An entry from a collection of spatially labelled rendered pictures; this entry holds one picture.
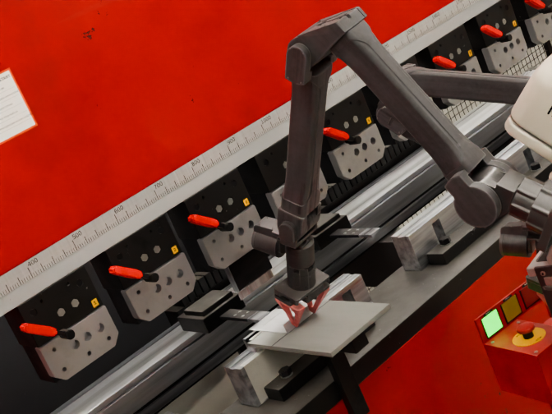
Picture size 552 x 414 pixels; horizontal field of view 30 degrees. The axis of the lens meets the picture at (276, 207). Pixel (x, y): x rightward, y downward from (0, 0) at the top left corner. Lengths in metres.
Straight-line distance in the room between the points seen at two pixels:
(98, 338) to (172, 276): 0.20
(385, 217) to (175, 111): 0.90
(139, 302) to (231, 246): 0.24
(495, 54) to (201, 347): 1.05
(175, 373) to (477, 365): 0.70
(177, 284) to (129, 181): 0.23
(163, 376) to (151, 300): 0.39
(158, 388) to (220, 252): 0.41
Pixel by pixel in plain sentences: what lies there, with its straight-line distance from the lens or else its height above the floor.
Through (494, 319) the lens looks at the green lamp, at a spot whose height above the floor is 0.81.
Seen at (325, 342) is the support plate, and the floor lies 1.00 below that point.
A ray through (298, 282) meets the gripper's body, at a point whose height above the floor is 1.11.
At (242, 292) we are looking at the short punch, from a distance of 2.18.
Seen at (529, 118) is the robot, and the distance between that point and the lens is 1.77.
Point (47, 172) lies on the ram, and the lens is 1.91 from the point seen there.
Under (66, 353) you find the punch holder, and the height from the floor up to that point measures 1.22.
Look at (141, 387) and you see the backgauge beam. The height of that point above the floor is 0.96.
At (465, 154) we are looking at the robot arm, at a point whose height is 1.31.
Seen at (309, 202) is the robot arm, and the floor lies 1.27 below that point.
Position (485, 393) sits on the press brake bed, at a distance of 2.50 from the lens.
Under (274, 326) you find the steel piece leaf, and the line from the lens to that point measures 2.19.
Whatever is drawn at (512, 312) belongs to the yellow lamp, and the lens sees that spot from 2.31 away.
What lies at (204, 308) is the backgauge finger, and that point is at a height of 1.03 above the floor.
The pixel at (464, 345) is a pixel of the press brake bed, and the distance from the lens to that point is 2.43.
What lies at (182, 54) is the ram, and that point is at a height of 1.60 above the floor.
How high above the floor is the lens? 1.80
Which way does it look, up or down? 15 degrees down
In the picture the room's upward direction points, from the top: 24 degrees counter-clockwise
